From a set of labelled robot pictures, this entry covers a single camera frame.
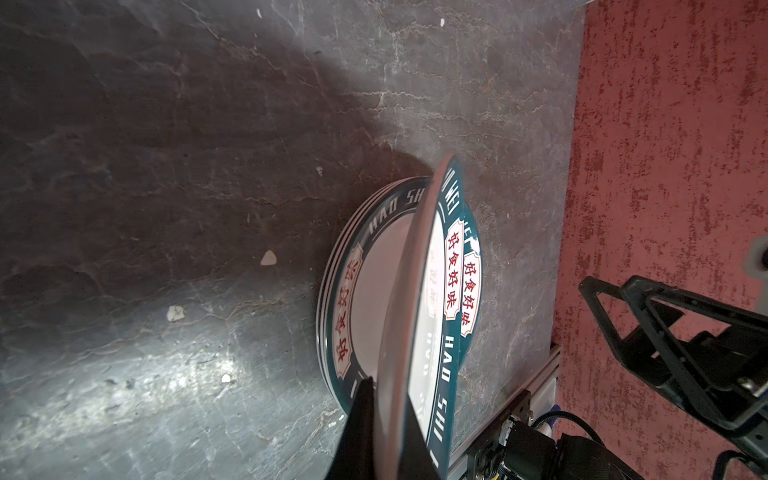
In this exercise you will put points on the orange patterned white plate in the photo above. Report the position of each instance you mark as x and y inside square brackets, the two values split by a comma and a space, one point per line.
[327, 282]

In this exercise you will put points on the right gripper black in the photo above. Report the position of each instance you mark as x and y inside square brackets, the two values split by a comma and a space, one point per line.
[721, 380]

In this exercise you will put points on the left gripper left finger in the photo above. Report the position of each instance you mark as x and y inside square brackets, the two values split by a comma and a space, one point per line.
[354, 457]

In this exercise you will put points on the green rimmed plate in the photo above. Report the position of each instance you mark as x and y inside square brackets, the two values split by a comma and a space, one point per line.
[421, 344]
[357, 284]
[321, 288]

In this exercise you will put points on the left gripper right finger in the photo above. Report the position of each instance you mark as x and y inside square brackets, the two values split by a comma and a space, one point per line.
[415, 462]

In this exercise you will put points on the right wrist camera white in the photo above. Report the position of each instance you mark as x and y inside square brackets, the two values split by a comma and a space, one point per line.
[755, 266]

